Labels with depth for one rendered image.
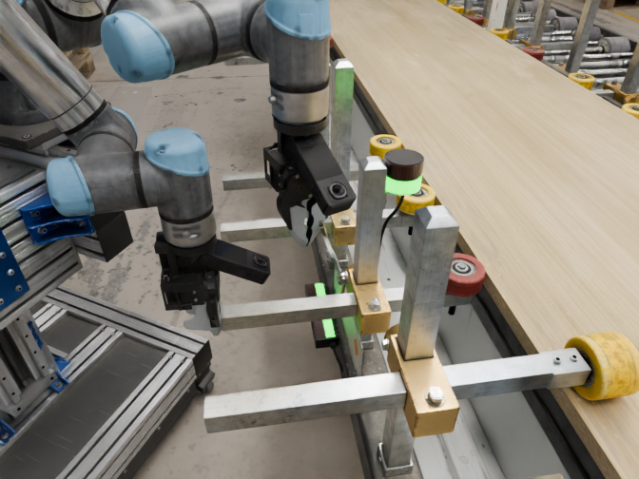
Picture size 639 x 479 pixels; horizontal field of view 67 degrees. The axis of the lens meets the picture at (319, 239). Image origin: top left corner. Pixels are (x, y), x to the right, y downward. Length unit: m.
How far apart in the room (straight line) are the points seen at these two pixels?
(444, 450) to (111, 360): 1.11
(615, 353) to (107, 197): 0.65
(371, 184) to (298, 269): 1.52
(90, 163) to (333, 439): 1.25
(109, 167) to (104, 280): 1.73
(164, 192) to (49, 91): 0.20
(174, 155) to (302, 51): 0.20
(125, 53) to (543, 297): 0.69
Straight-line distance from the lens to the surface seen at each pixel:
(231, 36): 0.65
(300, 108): 0.62
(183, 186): 0.64
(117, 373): 1.67
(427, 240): 0.49
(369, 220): 0.77
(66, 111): 0.75
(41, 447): 1.61
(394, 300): 0.85
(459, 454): 0.97
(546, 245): 0.98
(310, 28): 0.59
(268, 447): 1.67
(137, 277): 2.33
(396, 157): 0.74
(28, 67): 0.74
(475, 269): 0.87
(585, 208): 1.12
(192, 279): 0.74
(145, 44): 0.59
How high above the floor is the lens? 1.44
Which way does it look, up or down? 37 degrees down
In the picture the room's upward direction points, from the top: straight up
